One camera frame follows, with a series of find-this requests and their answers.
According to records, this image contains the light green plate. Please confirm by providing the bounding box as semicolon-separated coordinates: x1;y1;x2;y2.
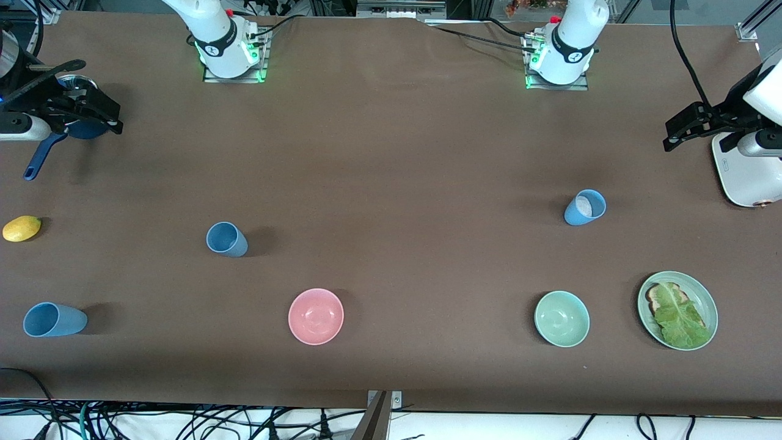
637;271;718;351

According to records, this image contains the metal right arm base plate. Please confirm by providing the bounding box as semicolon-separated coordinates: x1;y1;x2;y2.
203;27;269;83

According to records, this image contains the black base cable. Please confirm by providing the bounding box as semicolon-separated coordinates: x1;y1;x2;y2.
250;13;306;40
483;17;529;39
435;26;538;54

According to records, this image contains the grey metal box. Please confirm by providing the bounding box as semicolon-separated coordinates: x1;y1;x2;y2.
356;0;447;19

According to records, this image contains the green lettuce leaf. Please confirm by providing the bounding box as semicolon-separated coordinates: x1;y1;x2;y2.
654;282;712;349

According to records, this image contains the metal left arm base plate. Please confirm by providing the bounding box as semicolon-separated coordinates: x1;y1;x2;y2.
524;34;590;91

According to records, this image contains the light green bowl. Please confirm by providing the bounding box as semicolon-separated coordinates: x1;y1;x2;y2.
534;290;591;348

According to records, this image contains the blue cup with white filling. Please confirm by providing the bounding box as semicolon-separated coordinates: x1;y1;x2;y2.
563;189;607;227

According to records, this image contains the dark metal pole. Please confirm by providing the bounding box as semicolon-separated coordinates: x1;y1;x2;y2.
350;391;392;440

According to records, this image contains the blue saucepan with handle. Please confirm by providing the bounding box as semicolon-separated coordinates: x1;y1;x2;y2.
23;73;104;182

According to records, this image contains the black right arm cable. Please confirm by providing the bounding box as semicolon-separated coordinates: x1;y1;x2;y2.
31;0;48;59

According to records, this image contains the toasted bread slice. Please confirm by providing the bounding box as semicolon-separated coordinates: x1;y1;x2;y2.
646;282;706;331

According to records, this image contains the yellow lemon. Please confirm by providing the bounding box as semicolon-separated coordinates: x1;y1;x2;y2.
2;215;42;243

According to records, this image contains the pink bowl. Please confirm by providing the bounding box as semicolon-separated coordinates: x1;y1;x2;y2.
288;288;345;346

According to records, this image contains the blue plastic cup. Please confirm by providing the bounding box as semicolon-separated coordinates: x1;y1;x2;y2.
23;302;88;338
206;221;249;258

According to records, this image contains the white toaster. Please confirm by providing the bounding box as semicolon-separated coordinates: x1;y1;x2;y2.
712;130;782;208

